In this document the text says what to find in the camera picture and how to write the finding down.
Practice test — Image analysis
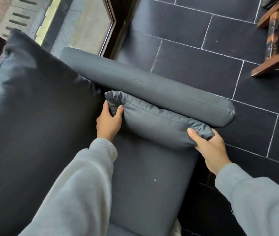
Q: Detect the person's left hand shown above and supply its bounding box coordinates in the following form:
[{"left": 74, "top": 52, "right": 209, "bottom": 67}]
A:
[{"left": 96, "top": 99, "right": 125, "bottom": 142}]

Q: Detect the person's right hand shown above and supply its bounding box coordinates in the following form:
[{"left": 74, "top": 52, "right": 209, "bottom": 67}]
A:
[{"left": 187, "top": 127, "right": 232, "bottom": 175}]

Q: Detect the small grey side cushion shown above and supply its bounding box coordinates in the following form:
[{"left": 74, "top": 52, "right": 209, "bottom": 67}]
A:
[{"left": 104, "top": 90, "right": 215, "bottom": 151}]

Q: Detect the person's right forearm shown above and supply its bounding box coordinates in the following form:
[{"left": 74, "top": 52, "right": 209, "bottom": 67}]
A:
[{"left": 214, "top": 163, "right": 279, "bottom": 236}]

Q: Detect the person's left forearm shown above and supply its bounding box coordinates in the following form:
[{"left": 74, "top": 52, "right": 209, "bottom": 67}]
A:
[{"left": 18, "top": 138, "right": 118, "bottom": 236}]

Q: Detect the grey sofa seat cushion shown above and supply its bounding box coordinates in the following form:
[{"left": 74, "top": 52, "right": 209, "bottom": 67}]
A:
[{"left": 106, "top": 132, "right": 199, "bottom": 236}]

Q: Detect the large grey back cushion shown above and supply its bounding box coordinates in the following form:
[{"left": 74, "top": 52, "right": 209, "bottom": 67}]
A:
[{"left": 0, "top": 28, "right": 106, "bottom": 236}]

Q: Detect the brown wooden table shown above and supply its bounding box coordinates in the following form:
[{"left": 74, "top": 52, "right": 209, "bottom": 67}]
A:
[{"left": 251, "top": 0, "right": 279, "bottom": 77}]

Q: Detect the grey drain grate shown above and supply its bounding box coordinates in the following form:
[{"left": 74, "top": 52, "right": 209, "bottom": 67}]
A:
[{"left": 1, "top": 0, "right": 43, "bottom": 40}]

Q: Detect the dark window frame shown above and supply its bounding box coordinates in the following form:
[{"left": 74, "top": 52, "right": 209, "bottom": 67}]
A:
[{"left": 98, "top": 0, "right": 141, "bottom": 60}]

